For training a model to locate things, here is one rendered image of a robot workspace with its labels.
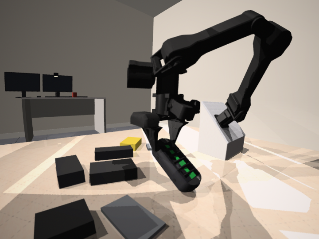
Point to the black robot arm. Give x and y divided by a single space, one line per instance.
181 52

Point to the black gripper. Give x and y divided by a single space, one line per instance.
149 121

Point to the yellow rectangular block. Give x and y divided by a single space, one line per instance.
134 142

